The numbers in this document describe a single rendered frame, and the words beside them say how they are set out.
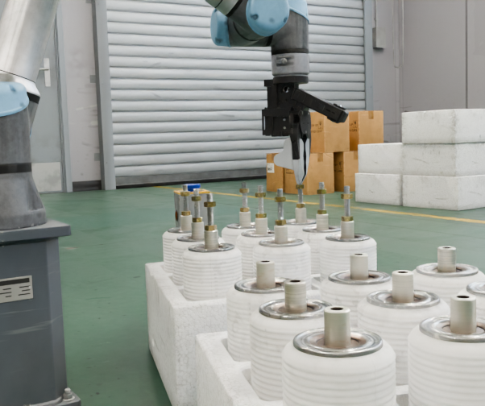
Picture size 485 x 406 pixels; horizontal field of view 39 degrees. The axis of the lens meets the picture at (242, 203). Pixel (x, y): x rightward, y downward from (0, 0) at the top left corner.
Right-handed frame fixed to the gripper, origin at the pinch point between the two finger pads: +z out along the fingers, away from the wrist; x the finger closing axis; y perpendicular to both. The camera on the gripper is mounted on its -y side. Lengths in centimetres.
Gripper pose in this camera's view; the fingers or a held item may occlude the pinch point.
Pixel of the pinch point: (303, 176)
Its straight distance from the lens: 137.6
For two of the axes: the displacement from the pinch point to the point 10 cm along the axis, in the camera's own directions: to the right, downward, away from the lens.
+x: -3.8, 1.0, -9.2
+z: 0.3, 9.9, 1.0
